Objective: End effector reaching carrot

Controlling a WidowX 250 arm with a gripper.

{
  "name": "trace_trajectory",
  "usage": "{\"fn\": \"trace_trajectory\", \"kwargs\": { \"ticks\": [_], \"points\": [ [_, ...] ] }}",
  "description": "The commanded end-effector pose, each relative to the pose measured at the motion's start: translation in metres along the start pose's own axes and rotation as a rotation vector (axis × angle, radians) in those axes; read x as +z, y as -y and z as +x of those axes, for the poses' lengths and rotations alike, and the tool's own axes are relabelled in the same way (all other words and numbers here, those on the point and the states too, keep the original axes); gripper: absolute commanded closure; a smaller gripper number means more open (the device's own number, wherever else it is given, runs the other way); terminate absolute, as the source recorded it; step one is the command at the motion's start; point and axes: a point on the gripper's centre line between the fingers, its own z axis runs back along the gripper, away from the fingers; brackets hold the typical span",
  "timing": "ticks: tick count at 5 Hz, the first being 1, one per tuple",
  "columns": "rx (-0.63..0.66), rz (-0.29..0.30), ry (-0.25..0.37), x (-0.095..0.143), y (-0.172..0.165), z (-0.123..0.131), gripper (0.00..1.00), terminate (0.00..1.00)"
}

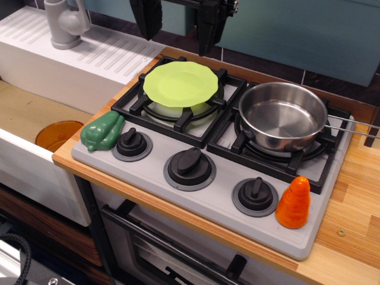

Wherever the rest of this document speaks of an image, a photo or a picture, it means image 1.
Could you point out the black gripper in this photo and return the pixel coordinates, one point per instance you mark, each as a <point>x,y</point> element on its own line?
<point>212,17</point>

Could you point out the orange toy carrot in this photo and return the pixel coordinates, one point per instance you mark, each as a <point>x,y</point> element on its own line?
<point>293,208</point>

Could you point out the light green plastic plate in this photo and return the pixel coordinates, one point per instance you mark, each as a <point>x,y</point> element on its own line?
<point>180,84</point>

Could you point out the black left burner grate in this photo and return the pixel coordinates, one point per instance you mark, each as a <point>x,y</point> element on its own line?
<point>189,125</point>

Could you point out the black burner grate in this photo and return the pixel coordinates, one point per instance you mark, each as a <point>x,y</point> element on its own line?
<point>189,125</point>
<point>315,162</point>

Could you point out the grey toy faucet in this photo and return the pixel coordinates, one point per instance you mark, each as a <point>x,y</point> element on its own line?
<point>66,26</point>

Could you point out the black left stove knob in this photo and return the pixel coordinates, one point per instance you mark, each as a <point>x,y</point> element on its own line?
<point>132,146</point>

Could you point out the black stove knob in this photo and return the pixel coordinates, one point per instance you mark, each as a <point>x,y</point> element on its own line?
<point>255,197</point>
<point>132,146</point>
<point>189,170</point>

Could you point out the green toy bell pepper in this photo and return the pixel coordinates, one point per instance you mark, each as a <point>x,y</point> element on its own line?
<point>102,133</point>

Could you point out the stainless steel pan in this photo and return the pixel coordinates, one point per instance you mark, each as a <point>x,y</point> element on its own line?
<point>285,117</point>

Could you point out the white toy sink unit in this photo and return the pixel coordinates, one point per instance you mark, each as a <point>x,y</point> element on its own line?
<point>41,85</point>

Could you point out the black middle stove knob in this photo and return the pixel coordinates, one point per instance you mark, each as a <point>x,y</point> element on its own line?
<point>189,170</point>

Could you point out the orange plastic sink drain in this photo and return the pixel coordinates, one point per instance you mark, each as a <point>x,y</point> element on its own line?
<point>53,136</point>

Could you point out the grey toy stove top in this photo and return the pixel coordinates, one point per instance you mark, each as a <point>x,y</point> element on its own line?
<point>214,202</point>

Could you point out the black right stove knob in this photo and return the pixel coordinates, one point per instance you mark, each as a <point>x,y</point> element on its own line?
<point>255,197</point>

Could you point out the black right burner grate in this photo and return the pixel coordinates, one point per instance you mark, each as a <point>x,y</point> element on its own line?
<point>315,162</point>

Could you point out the toy oven door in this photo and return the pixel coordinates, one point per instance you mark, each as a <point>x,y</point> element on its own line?
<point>158,250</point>

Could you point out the brass screw in counter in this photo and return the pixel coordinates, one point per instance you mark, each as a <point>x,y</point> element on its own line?
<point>341,233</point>

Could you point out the black oven door handle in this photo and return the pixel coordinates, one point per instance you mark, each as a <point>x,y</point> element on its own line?
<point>121,217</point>

